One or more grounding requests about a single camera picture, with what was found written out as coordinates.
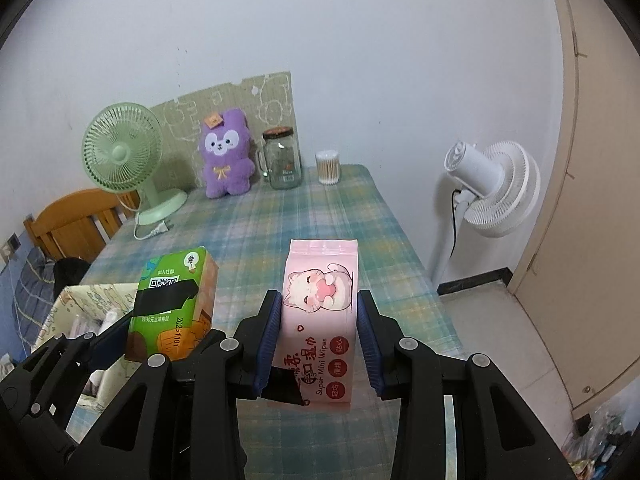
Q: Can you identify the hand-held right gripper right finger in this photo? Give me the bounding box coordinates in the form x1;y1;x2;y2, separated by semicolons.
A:
356;289;578;480

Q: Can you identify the cotton swab container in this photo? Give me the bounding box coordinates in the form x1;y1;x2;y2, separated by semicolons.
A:
315;150;342;185

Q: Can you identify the green tissue pack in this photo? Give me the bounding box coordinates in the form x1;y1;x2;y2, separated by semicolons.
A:
125;246;220;363

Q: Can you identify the translucent plastic bag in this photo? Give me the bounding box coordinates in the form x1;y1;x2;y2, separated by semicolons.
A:
562;392;638;480

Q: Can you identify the blue checked bedding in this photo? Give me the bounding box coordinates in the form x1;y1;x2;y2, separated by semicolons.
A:
7;247;63;356

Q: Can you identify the white standing fan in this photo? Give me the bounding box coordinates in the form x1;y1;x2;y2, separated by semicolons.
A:
430;140;542;286

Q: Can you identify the black cloth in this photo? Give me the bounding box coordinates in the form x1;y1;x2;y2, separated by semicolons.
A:
52;257;93;288

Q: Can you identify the purple plush toy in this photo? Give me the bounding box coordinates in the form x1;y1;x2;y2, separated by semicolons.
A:
199;108;254;200

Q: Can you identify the black fan power cord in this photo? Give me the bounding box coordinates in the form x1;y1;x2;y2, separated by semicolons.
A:
450;189;463;261

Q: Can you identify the green desk fan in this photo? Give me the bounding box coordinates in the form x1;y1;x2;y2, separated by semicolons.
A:
81;102;188;226

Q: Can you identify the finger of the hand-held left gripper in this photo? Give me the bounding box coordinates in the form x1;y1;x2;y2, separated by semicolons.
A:
20;317;136;411
190;327;226;356

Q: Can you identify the glass jar with handle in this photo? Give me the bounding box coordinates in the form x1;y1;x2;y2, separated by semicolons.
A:
256;127;303;190

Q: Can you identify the yellow patterned storage box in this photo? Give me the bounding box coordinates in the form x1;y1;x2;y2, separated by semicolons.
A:
31;282;146;411

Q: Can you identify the beige door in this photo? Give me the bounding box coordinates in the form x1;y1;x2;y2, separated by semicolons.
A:
507;0;640;421

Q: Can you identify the wall socket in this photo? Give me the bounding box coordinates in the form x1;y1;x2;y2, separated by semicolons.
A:
0;232;23;263

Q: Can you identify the desk fan power cord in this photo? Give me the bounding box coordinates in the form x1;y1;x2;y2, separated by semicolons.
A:
132;210;172;241

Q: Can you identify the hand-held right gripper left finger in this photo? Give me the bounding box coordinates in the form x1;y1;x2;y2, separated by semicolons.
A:
75;289;283;480

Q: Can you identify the pink wet wipes pack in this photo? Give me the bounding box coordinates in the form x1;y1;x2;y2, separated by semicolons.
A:
265;238;360;413

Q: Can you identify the green patterned board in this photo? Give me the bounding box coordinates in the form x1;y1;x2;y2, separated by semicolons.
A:
149;71;296;186

